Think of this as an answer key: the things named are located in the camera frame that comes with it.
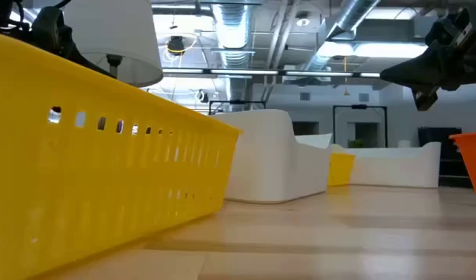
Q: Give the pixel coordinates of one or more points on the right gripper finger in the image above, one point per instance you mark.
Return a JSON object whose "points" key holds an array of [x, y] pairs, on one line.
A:
{"points": [[424, 99], [413, 72]]}

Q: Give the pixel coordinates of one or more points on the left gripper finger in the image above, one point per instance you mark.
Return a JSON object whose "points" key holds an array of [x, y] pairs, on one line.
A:
{"points": [[51, 31]]}

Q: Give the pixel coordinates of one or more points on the yellow slotted plastic basket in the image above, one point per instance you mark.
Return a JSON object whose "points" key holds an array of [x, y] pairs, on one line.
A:
{"points": [[86, 175], [341, 169]]}

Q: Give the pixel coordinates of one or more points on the black cabinet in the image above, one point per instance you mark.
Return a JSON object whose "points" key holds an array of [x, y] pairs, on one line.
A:
{"points": [[440, 148]]}

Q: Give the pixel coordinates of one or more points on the table lamp with white shade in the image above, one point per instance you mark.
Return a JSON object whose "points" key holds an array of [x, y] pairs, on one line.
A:
{"points": [[117, 31]]}

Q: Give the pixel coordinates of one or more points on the green potted plant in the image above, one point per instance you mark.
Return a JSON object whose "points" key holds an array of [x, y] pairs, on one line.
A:
{"points": [[355, 144]]}

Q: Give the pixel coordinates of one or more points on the long ceiling light strip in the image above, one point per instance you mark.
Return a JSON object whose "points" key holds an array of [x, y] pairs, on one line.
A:
{"points": [[261, 72]]}

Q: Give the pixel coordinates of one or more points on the slanted silver ceiling duct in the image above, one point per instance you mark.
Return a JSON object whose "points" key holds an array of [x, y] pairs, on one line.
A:
{"points": [[351, 15]]}

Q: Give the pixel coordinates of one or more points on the tall black metal frame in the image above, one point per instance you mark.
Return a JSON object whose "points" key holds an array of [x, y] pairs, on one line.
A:
{"points": [[334, 124]]}

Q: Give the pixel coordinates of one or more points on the black ceiling camera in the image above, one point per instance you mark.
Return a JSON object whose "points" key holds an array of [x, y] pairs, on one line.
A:
{"points": [[176, 44]]}

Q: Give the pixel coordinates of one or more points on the low black metal frame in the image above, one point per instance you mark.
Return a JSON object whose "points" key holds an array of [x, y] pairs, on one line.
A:
{"points": [[238, 102]]}

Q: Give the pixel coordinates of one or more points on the ribbed silver ceiling duct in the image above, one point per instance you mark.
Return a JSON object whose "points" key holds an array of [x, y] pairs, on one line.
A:
{"points": [[232, 31]]}

